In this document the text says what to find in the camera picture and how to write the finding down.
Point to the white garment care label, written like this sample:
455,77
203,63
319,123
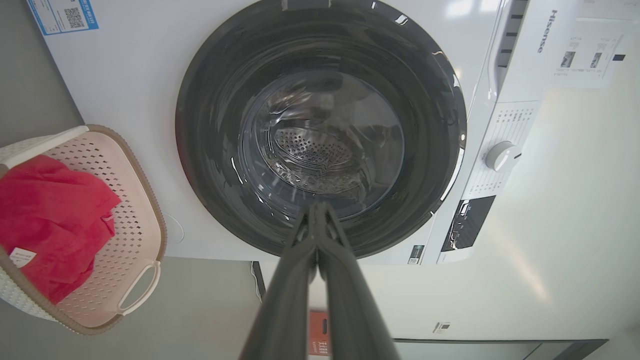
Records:
22,257

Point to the black slanted leg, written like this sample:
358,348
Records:
259,280

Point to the black washer display panel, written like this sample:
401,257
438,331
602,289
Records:
470,222

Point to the pink perforated laundry basket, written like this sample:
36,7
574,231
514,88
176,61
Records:
135,200

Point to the small white grey sticker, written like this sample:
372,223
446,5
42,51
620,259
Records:
442,327

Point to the white printed paper sheet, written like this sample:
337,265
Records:
590,55

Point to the blue energy label sticker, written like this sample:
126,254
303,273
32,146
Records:
52,17

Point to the white Hisense washing machine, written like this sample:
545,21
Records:
140,75

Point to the white washer control knob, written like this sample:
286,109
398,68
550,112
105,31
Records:
500,156

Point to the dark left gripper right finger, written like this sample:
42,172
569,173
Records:
355,310

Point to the red garment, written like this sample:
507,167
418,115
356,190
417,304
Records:
50,210

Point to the small QR code sticker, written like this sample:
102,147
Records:
416,254

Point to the dark round washer door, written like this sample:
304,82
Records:
215,100

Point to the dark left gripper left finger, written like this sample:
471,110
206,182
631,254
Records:
285,310

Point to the steel washer drum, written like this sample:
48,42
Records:
310,150

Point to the orange red box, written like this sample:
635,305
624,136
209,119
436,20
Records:
318,332

